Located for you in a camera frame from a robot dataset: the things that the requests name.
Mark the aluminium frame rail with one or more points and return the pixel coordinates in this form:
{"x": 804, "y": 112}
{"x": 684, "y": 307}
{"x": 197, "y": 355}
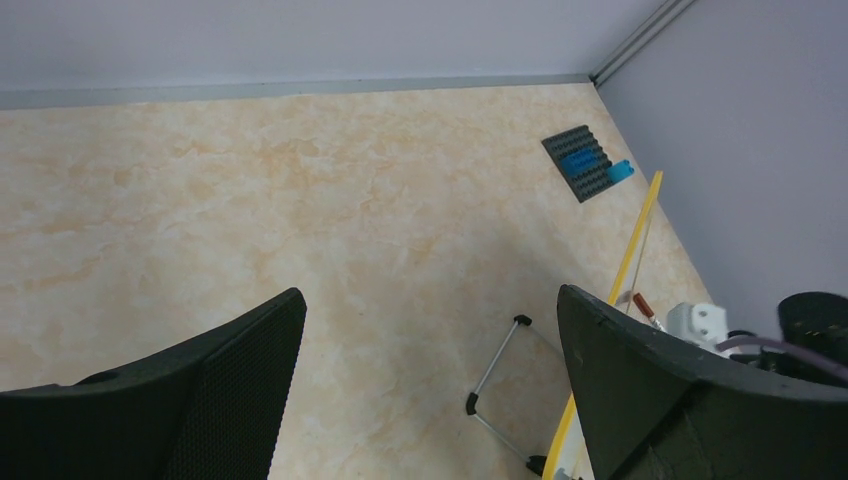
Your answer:
{"x": 86, "y": 53}

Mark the grey lego baseplate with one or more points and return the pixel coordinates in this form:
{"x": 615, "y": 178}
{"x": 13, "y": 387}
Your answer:
{"x": 590, "y": 183}

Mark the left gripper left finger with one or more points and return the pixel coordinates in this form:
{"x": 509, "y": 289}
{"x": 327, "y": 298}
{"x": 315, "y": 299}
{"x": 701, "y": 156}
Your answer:
{"x": 209, "y": 407}

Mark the light blue lego brick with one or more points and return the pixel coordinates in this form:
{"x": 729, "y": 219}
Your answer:
{"x": 620, "y": 171}

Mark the yellow-framed whiteboard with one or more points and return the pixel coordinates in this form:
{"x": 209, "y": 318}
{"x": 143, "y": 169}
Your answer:
{"x": 544, "y": 465}

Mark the red-capped whiteboard marker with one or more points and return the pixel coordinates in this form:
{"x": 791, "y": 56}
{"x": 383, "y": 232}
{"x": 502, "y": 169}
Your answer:
{"x": 646, "y": 310}

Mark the dark blue lego brick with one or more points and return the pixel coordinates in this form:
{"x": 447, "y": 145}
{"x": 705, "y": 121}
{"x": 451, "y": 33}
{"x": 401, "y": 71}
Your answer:
{"x": 580, "y": 161}

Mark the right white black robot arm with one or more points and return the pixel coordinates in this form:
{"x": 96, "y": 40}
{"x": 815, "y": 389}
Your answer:
{"x": 816, "y": 321}

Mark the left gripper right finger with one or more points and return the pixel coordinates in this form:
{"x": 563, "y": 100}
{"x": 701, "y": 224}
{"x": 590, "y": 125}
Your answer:
{"x": 652, "y": 406}

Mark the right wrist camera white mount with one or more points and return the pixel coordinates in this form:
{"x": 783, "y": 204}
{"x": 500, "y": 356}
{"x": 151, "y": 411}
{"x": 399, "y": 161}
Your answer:
{"x": 702, "y": 324}

